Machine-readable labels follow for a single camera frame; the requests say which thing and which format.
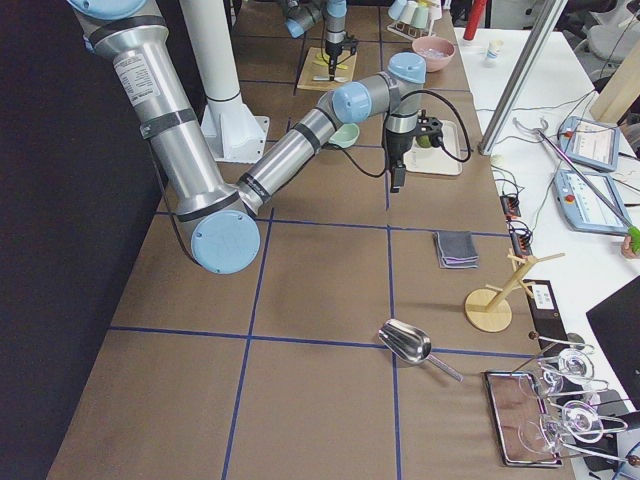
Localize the white cup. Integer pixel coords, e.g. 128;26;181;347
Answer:
399;0;418;24

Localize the yellow plastic knife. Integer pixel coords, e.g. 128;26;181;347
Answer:
314;53;351;71

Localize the aluminium frame post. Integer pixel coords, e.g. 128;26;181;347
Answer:
478;0;567;156

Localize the black power strip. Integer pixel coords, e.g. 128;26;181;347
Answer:
499;193;533;257

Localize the light blue cup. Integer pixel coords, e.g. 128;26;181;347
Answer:
388;0;407;21

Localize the grey folded cloth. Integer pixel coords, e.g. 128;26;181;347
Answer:
434;230;479;269

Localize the black box with label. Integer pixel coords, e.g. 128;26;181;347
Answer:
526;279;567;340

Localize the green avocado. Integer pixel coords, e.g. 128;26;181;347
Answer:
415;134;439;149

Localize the reacher grabber tool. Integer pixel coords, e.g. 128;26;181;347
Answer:
513;119;639;254

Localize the bamboo cutting board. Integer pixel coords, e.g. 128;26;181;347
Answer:
297;47;357;92

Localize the white rabbit tray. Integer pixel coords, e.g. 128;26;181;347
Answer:
404;120;463;176

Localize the light green bowl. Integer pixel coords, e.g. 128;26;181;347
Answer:
326;123;360;149

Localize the pink bowl with ice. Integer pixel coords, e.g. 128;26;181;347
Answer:
411;36;456;73

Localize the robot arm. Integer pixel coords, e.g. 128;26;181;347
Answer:
277;0;359;81
72;1;428;274

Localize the wooden mug tree stand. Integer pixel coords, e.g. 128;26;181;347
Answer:
464;249;564;333

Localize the mint green cup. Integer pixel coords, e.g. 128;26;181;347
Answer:
410;4;430;30

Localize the white plastic spoon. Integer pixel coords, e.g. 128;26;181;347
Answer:
312;76;349;83

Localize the metal scoop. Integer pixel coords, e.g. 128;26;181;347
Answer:
378;318;464;382

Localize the teach pendant tablet near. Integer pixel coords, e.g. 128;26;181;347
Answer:
553;169;630;235

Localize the red cylinder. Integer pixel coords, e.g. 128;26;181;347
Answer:
463;0;487;41

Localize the teach pendant tablet far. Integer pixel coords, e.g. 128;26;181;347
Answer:
559;116;620;173

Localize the white wire cup rack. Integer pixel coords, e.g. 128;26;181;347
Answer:
386;21;428;41

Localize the paper cup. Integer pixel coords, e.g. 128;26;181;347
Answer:
484;39;504;67

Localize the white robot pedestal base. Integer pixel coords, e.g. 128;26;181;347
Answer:
180;0;269;164

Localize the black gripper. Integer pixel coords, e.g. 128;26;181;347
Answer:
324;30;358;80
383;113;443;193

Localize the metal glass rack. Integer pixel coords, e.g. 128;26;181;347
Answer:
517;331;639;469

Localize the teach pendant tablet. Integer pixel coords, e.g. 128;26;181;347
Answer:
553;169;630;235
559;116;620;173

